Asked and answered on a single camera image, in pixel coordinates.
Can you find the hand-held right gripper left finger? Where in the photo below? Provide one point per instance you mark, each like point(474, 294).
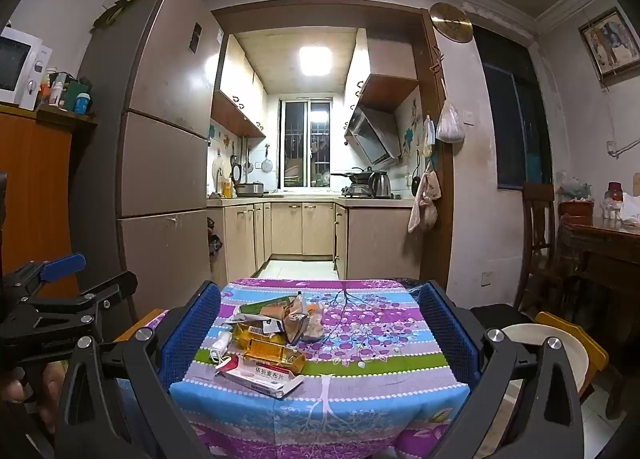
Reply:
point(192, 334)

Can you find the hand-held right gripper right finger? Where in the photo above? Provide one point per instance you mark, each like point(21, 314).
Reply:
point(445, 334)

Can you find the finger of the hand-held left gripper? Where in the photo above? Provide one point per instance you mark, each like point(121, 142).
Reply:
point(107, 291)
point(62, 265)

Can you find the yellow plastic wrapper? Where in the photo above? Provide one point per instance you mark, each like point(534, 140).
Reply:
point(270, 351)

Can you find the white plastic bucket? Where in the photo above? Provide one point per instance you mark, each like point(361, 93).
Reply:
point(525, 339)

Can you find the person's left hand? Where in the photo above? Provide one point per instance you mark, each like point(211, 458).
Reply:
point(15, 391)

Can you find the small white tube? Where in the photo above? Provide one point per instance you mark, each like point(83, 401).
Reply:
point(220, 344)

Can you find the blue plastic bag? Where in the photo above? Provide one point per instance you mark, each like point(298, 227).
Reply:
point(412, 283)

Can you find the white crumpled wrapper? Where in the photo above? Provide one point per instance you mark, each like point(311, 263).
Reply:
point(260, 324)

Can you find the green snack packet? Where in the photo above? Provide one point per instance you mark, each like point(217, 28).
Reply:
point(260, 306)

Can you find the white medicine box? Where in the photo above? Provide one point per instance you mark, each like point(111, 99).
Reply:
point(260, 374)

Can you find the orange wooden cabinet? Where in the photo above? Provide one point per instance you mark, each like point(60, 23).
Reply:
point(35, 189)

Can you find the dark plastic bag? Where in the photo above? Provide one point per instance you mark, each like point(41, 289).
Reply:
point(214, 239)

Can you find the silver brown wrapper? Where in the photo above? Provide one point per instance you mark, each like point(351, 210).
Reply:
point(295, 324)

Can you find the floral striped tablecloth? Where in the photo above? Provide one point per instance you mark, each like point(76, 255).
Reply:
point(350, 379)

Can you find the beige hanging cloth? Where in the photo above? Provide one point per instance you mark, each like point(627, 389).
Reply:
point(425, 199)

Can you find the beige three-door fridge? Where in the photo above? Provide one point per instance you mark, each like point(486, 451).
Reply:
point(165, 164)

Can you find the dark wooden chair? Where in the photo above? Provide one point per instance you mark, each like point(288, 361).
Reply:
point(537, 219)

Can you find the yellow oil bottle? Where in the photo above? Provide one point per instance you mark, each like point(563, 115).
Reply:
point(227, 187)

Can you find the yellow wooden chair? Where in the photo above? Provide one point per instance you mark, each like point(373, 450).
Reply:
point(595, 354)

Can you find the steel cooking pot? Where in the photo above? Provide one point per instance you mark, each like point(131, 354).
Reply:
point(249, 189)

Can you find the beige kitchen base cabinets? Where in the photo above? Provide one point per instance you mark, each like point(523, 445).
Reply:
point(310, 229)

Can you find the steel kettle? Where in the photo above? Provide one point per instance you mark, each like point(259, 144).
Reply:
point(381, 185)

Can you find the gas stove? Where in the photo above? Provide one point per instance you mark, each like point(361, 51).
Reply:
point(356, 190)

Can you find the dark green box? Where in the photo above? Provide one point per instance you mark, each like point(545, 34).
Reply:
point(72, 91)

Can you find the dark wooden table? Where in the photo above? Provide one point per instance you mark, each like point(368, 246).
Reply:
point(605, 249)

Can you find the black wok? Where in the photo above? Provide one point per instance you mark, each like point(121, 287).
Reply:
point(357, 175)

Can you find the red bowl with plastic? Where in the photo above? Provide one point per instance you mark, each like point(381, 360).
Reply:
point(576, 206)

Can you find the hanging strainer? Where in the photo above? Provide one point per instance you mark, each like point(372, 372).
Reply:
point(267, 165)

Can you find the small clear hanging bag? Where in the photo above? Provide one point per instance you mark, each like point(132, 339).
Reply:
point(428, 136)

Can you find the white hanging plastic bag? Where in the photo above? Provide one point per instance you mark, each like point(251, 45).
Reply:
point(450, 126)

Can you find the white microwave oven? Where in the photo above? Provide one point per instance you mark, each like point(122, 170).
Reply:
point(10, 64)

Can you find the steel range hood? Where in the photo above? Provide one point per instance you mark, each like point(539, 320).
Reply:
point(372, 134)

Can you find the jar with red lid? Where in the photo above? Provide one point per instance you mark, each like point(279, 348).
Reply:
point(613, 201)

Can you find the barred kitchen window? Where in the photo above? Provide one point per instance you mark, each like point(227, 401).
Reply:
point(306, 144)

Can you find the white cloth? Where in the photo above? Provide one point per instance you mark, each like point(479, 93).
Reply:
point(631, 209)

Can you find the dark window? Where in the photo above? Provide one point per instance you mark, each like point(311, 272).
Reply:
point(515, 114)

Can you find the olive cloth strip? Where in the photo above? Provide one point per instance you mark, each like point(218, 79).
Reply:
point(125, 4)

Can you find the square ceiling light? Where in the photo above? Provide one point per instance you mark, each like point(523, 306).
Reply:
point(315, 60)

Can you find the white wall socket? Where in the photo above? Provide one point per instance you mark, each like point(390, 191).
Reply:
point(486, 278)

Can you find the white wall switch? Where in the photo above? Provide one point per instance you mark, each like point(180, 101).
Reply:
point(468, 117)

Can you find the long beige wall cabinet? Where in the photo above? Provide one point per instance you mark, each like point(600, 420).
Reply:
point(237, 89)

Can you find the short beige wall cabinet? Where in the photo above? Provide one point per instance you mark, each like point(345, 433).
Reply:
point(387, 69)

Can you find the gold round wall clock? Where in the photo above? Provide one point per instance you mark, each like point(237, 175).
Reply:
point(451, 22)

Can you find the framed wall picture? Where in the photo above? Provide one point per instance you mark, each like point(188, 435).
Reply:
point(610, 44)

